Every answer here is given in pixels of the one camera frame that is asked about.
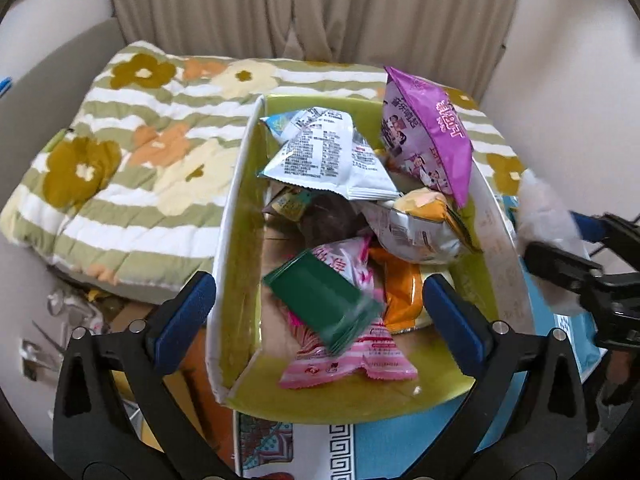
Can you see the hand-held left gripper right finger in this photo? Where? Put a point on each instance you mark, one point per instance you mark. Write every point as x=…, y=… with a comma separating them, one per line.
x=452, y=325

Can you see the brown snack packet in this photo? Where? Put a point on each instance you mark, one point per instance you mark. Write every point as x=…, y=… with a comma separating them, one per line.
x=332, y=217

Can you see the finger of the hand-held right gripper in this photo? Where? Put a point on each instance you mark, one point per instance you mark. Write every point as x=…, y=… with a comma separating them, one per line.
x=555, y=262
x=620, y=235

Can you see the yellow and silver snack packet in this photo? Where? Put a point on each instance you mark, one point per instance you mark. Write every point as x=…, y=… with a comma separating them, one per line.
x=420, y=235

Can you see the purple snack packet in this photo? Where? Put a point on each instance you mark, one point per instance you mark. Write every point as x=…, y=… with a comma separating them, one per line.
x=435, y=130

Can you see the green cardboard box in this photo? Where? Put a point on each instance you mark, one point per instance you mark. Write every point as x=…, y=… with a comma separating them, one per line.
x=440, y=385

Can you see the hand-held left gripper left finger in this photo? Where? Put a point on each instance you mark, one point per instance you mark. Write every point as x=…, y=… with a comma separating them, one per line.
x=185, y=320

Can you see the grey sofa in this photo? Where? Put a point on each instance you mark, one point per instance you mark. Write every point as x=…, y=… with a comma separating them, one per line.
x=50, y=60

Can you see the clear plastic wrapper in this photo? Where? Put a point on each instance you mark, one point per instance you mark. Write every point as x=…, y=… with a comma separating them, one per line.
x=70, y=310

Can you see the white and blue snack packet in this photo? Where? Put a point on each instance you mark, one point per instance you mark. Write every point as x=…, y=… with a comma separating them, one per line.
x=279, y=124

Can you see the pink striped snack packet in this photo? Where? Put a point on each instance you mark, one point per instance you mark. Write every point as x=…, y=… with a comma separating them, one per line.
x=370, y=360

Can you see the beige curtain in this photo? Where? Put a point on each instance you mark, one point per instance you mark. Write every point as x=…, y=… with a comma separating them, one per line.
x=300, y=10

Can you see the small yellow green snack packet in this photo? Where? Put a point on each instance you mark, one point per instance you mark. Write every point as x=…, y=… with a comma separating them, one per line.
x=290, y=205

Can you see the white printed snack packet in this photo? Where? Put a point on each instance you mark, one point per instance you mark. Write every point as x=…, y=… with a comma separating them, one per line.
x=325, y=160

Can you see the dark green snack packet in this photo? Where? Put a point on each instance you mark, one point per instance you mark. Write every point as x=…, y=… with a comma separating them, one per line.
x=320, y=295

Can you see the green striped floral blanket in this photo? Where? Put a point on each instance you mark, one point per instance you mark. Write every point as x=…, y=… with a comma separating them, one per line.
x=150, y=160

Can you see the blue patterned table mat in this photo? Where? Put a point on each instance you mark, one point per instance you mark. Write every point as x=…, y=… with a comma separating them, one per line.
x=400, y=445

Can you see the orange and yellow snack packet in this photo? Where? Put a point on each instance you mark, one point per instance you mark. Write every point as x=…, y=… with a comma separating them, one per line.
x=400, y=290

